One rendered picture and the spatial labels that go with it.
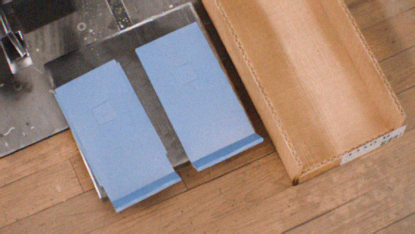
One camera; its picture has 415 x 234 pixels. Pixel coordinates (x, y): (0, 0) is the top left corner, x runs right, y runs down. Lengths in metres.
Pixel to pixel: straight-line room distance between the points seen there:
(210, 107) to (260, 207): 0.11
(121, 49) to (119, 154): 0.11
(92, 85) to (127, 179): 0.11
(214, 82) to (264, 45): 0.07
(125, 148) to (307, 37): 0.23
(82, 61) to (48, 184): 0.13
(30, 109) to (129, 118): 0.11
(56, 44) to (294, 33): 0.26
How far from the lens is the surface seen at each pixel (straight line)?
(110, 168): 0.98
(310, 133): 1.01
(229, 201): 0.99
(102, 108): 1.00
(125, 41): 1.03
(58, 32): 1.07
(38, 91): 1.04
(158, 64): 1.01
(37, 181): 1.01
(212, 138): 0.98
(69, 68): 1.03
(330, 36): 1.05
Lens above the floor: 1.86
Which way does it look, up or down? 69 degrees down
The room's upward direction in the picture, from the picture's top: 7 degrees counter-clockwise
